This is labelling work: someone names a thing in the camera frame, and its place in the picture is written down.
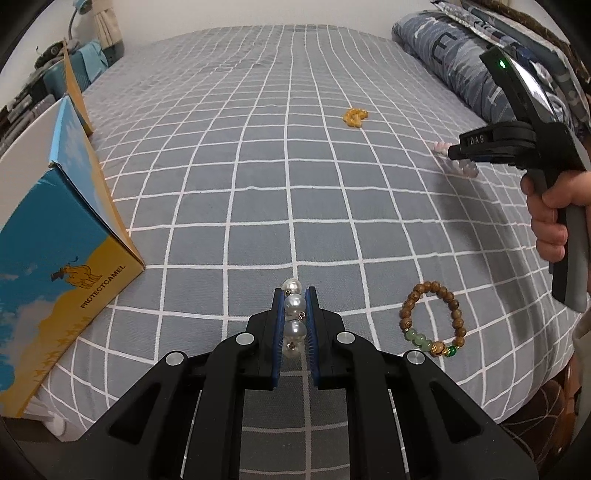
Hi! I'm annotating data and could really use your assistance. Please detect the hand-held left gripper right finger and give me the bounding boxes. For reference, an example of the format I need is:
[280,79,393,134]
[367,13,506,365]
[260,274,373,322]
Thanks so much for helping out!
[305,286,541,480]

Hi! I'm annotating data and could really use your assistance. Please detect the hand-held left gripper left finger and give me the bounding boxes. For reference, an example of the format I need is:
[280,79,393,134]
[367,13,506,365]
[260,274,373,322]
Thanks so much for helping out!
[60,288,284,480]

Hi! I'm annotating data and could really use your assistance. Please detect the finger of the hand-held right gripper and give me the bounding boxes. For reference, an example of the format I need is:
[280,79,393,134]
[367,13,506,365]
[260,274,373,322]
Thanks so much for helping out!
[448,122,536,162]

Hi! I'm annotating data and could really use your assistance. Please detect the pale pink bead bracelet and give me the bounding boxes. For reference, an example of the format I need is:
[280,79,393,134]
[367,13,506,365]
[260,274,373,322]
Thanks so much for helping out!
[431,142,478,178]

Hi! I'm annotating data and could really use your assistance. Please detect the white pearl bead strand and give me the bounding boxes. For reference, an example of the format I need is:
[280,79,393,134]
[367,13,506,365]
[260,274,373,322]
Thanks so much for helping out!
[281,278,309,360]

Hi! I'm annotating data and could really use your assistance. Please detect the blue and yellow cardboard box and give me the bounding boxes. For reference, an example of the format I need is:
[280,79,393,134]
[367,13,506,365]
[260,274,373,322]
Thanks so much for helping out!
[0,95,146,418]

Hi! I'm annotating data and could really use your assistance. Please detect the person's right hand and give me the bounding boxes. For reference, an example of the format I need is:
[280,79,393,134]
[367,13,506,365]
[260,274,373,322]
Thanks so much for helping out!
[521,168,591,261]

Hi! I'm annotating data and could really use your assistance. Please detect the grey patterned pillow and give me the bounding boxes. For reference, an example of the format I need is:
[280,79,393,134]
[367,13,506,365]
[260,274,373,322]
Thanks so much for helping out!
[431,0,583,100]

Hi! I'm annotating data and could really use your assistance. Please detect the folded blue printed duvet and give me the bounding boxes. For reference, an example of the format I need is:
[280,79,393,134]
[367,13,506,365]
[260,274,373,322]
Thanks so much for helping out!
[392,11,591,134]

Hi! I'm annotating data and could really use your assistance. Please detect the grey checked bed sheet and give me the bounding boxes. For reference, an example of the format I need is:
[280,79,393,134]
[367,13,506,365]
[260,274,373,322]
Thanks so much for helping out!
[34,23,583,425]

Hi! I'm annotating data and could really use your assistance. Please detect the orange cardboard box flap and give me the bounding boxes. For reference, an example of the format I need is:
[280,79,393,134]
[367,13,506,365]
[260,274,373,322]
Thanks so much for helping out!
[62,44,94,136]

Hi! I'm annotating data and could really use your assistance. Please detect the teal storage box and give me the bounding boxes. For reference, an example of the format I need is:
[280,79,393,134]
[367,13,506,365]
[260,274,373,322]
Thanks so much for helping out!
[46,41,125,99]

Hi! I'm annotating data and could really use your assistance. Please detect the grey electronic devices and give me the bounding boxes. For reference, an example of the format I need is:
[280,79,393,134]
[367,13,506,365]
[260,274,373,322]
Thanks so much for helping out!
[0,41,65,155]

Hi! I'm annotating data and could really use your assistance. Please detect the beige curtain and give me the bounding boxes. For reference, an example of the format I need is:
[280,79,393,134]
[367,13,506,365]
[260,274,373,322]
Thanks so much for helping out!
[95,0,125,49]

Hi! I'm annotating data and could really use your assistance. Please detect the blue desk lamp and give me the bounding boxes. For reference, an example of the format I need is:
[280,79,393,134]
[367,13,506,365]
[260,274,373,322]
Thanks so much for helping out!
[69,0,99,43]

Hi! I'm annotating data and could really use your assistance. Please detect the wooden bead bracelet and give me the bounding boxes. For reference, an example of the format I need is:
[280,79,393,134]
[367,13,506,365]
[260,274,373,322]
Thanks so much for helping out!
[399,281,467,358]

